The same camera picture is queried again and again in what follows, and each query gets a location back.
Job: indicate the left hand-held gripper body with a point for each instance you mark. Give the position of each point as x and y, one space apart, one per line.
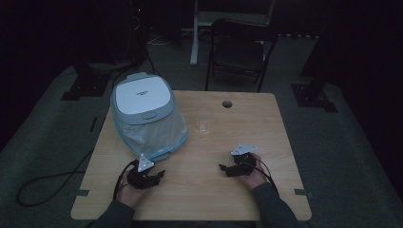
142 178

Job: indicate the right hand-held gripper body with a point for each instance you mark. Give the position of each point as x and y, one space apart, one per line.
242 164

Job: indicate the person's right hand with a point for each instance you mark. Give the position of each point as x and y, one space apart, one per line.
255 179

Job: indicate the person's left hand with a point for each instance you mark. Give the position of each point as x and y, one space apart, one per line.
130 193

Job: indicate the clear plastic trash bag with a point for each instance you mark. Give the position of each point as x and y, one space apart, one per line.
155 133

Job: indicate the clear plastic cup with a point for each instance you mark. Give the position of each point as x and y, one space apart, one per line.
202 126

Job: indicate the grey tape strip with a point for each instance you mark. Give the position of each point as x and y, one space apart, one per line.
82 193
302 192

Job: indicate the black floor tape strip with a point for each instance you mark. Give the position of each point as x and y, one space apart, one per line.
93 124

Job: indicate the white lidded trash can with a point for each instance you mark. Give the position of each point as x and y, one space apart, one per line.
142 98

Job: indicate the black stand base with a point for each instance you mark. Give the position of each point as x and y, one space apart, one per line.
85 87
313 98

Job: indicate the black folding chair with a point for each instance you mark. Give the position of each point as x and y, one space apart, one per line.
237 53

